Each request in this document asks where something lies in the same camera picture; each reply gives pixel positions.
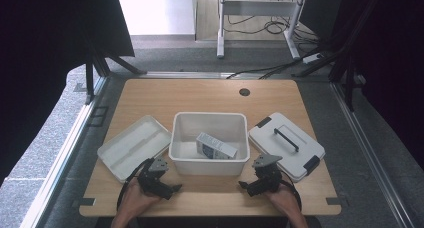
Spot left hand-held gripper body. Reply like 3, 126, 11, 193
137, 157, 170, 198

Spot white plastic storage box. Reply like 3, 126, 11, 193
168, 111, 251, 177

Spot white power strip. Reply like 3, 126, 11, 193
301, 52, 324, 65

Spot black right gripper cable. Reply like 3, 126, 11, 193
279, 170, 303, 212

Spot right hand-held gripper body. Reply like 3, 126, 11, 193
248, 153, 284, 198

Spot large black curtain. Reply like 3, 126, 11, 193
0, 0, 136, 186

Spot dark curtain with stands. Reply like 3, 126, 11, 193
293, 0, 424, 172

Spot short aluminium floor rail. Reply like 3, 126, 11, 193
137, 70, 264, 80

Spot long aluminium floor rail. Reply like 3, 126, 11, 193
19, 75, 109, 228
329, 81, 416, 228

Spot person's right hand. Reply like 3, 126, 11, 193
264, 183, 303, 220

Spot white lid with black handle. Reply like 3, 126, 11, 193
248, 112, 326, 183

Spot black tripod stand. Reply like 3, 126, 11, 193
84, 49, 148, 106

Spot person's left hand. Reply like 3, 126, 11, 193
114, 178, 162, 221

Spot grey and white carton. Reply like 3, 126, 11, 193
195, 131, 239, 161

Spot white plastic tray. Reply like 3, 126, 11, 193
96, 114, 173, 184

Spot black floor cables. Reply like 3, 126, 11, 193
225, 0, 323, 81

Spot white metal desk frame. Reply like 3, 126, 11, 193
216, 0, 310, 61

